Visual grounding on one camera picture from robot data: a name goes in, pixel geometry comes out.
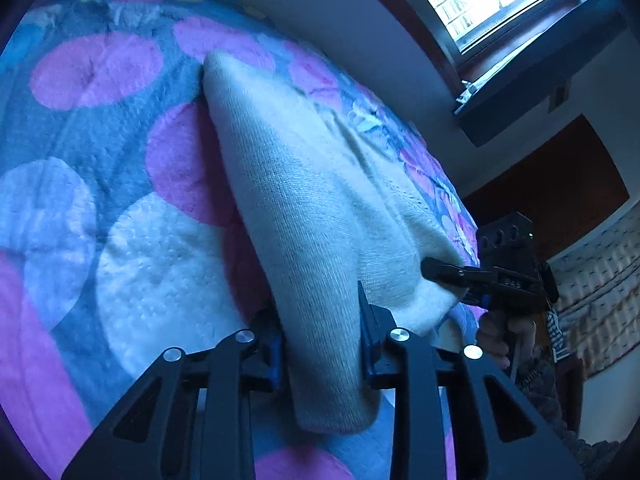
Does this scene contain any operator right hand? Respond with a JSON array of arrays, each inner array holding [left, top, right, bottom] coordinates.
[[476, 311, 537, 370]]

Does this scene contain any patterned white fabric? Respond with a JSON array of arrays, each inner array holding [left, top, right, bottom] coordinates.
[[551, 206, 640, 378]]

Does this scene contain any dark wooden cabinet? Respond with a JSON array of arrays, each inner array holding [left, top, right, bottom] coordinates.
[[463, 115, 630, 260]]

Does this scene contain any polka dot bedspread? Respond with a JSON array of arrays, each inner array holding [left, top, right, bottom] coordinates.
[[1, 0, 477, 479]]

